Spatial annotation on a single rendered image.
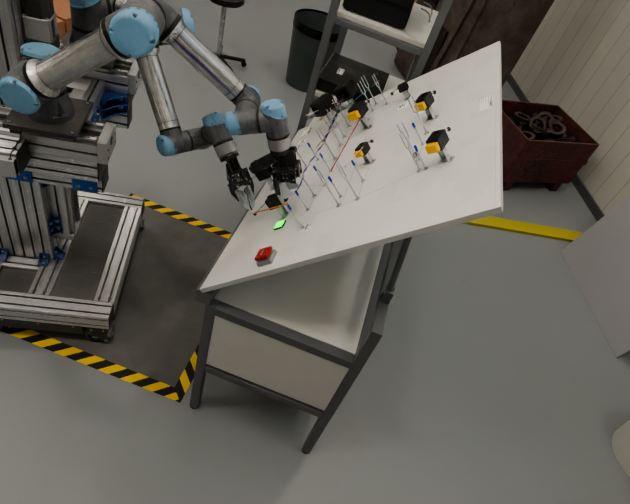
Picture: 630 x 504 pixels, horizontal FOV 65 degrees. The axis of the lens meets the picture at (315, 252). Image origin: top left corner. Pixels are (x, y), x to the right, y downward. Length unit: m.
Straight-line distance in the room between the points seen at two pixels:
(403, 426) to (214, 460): 0.96
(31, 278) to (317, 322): 1.44
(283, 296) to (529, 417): 1.76
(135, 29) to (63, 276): 1.48
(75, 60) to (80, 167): 0.50
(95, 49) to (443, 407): 2.31
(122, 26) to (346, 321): 1.20
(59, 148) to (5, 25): 0.41
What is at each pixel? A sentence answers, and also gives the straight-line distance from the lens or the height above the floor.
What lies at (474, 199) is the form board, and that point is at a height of 1.56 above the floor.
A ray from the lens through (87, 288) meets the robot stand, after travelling 2.60.
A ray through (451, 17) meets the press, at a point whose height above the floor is 0.84.
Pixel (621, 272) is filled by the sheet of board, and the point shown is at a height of 0.31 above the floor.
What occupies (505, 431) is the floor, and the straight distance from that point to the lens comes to 3.01.
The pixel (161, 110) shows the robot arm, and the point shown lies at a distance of 1.84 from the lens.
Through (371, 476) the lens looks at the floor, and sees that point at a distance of 2.54.
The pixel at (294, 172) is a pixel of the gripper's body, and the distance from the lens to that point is 1.64.
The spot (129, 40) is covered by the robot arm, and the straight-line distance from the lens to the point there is 1.50.
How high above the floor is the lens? 2.24
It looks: 44 degrees down
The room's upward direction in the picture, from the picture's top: 20 degrees clockwise
